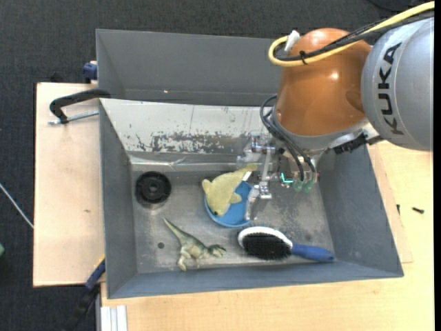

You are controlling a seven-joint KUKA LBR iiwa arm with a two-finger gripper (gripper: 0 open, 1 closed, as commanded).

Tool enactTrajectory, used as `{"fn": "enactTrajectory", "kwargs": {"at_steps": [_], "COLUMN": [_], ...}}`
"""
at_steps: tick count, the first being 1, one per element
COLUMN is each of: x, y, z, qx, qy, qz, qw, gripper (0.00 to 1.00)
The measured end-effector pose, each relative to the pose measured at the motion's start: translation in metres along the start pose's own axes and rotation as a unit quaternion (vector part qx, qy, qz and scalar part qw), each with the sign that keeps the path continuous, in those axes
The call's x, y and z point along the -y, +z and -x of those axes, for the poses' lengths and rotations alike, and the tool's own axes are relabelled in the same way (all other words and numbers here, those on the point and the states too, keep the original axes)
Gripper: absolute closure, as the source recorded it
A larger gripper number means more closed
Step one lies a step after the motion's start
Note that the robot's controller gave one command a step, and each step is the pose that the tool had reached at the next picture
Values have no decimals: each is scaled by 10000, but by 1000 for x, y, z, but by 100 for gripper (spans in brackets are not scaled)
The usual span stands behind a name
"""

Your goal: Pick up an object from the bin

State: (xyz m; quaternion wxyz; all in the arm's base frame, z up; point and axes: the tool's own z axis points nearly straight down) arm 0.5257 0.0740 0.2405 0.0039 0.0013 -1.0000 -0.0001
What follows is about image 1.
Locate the black cylinder on white bracket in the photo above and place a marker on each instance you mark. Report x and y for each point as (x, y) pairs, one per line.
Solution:
(351, 144)

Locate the small black screw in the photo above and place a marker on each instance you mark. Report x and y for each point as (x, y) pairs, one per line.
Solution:
(418, 210)

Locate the green toy dinosaur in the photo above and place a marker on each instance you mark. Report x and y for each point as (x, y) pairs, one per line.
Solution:
(191, 248)

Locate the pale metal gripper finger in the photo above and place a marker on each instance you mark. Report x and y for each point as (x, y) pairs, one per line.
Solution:
(264, 190)
(256, 147)

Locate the grey metal bin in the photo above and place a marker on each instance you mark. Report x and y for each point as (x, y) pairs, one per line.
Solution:
(193, 64)

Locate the yellow plush dolphin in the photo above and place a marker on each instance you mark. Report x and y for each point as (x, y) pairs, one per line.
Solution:
(222, 193)

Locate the blue plastic bowl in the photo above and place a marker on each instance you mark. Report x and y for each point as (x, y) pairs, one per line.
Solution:
(234, 216)

